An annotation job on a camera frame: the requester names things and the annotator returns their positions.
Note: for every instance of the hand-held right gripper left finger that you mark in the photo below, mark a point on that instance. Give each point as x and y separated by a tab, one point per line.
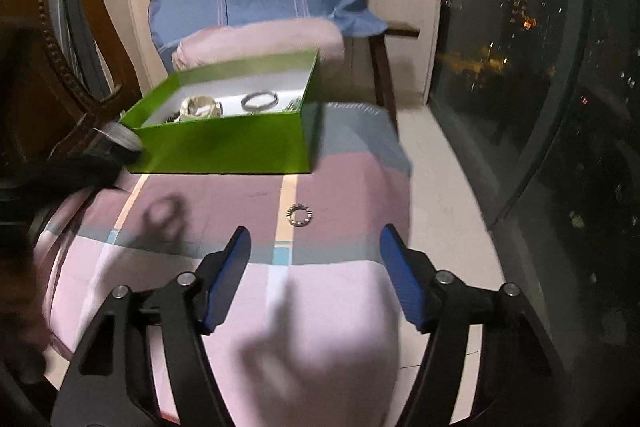
227	282

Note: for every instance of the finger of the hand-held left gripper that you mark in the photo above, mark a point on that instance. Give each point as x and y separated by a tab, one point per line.
90	167

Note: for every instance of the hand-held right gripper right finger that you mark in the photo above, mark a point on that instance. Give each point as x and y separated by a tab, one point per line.
405	287

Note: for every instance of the green cardboard box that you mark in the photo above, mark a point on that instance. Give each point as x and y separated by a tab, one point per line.
225	142

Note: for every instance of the pink checked blanket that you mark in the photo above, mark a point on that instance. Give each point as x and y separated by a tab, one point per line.
325	297

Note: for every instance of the white wrist watch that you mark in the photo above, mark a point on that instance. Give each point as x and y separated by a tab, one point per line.
197	107

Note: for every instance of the carved wooden chair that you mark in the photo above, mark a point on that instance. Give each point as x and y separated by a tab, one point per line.
30	57

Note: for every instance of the silver metal bangle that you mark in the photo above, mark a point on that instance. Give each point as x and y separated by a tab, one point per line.
245	104

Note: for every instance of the pink pillow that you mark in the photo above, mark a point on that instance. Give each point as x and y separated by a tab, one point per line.
260	42

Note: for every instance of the dark wooden armchair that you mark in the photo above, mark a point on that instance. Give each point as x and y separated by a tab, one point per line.
384	57

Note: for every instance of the dark glass window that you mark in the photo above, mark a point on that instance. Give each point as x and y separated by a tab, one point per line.
550	82

